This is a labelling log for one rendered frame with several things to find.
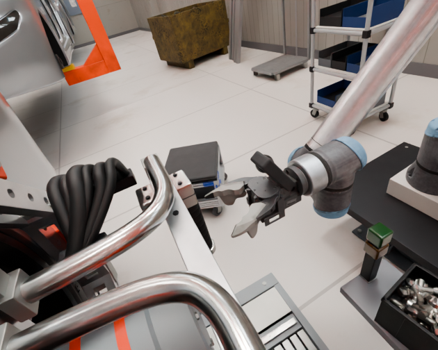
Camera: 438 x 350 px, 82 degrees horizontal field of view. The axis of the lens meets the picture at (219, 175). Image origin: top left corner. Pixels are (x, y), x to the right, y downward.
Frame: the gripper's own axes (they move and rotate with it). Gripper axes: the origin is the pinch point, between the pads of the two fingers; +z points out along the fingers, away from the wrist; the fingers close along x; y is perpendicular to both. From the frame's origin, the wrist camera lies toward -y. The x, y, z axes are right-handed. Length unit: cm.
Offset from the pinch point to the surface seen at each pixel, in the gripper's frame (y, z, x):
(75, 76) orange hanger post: 23, 44, 344
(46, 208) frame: -14.4, 25.4, 3.2
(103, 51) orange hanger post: 5, 0, 344
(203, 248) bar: -14.8, 6.9, -18.3
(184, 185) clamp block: -11.8, 4.6, -2.6
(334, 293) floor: 83, -42, 3
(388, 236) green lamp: 17.6, -34.0, -14.5
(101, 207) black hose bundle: -17.7, 15.8, -7.6
